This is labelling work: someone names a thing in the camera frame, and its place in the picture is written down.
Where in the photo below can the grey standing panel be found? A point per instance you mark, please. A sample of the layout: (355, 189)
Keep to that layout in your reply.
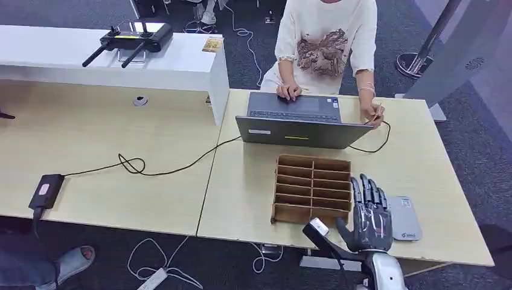
(456, 52)

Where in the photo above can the person's left hand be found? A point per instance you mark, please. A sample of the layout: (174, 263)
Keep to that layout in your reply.
(370, 112)

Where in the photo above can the round metal stand with pole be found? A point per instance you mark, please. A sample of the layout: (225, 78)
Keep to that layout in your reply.
(412, 64)

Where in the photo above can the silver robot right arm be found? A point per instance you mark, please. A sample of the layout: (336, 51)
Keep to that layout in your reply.
(384, 272)

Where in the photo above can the person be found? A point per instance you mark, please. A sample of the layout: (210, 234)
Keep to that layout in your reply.
(324, 40)

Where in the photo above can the black power adapter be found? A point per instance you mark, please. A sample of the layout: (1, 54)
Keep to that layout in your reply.
(46, 191)

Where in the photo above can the dark object at desk edge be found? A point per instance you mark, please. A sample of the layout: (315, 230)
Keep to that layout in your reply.
(6, 116)

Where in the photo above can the yellow printed card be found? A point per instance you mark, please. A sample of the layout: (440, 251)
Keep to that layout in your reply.
(212, 45)

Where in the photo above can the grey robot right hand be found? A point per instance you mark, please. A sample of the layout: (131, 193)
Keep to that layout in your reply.
(372, 228)

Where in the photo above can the small black floor object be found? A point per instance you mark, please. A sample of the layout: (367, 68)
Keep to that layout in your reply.
(270, 17)

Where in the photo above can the white power strip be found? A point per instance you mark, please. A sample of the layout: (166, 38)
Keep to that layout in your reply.
(152, 279)

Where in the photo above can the white desk shelf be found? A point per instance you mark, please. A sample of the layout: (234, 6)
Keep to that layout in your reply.
(60, 58)

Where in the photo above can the black remote controller with antennas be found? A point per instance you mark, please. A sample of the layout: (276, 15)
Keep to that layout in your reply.
(140, 38)

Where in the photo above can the thin pen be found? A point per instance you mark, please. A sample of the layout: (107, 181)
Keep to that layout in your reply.
(377, 113)

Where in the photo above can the grey open laptop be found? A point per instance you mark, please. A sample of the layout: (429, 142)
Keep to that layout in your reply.
(300, 134)

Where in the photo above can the person's foot in sandal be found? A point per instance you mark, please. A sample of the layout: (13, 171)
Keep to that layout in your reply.
(72, 262)

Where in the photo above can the person's white shoe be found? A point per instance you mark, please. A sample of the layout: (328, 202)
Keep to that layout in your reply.
(209, 16)

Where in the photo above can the white desk foot bracket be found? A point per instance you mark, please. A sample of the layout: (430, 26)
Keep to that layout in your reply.
(330, 264)

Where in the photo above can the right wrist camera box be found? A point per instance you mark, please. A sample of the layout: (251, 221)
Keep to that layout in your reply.
(318, 227)

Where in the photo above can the wooden card box with slots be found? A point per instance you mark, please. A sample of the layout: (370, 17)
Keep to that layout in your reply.
(312, 188)

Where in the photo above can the person's right hand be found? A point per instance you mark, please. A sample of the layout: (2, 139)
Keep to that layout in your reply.
(289, 91)

